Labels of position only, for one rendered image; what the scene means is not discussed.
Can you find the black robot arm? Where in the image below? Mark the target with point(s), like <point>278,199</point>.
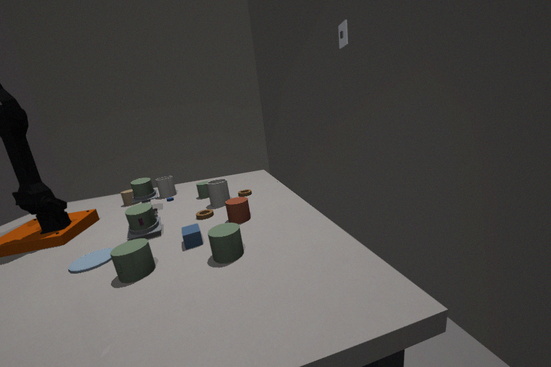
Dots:
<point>33,195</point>

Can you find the blue cube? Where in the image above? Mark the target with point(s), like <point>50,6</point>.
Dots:
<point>191,236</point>

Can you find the reddish-brown cylinder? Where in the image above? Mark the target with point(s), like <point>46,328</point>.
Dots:
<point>238,210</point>

